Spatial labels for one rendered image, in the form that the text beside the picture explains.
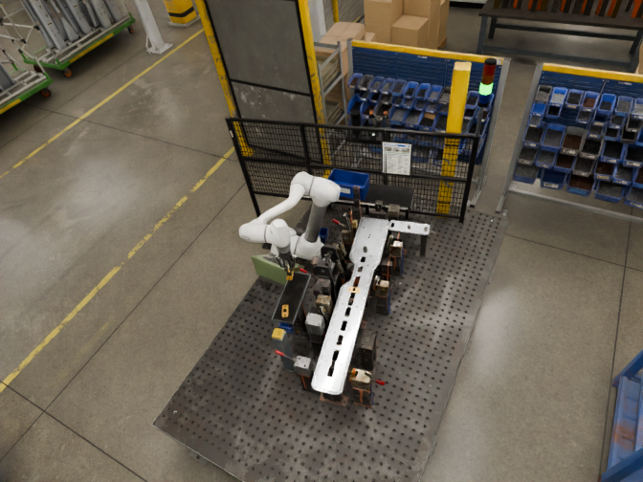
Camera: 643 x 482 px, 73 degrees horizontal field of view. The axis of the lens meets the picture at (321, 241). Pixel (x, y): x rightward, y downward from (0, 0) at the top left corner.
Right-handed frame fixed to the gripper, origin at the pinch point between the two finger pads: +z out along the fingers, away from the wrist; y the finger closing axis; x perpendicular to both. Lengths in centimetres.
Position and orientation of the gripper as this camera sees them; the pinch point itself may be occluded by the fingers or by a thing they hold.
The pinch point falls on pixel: (289, 271)
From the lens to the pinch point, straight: 270.2
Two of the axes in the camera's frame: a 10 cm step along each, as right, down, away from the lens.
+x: 0.7, -7.3, 6.8
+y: 9.9, -0.1, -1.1
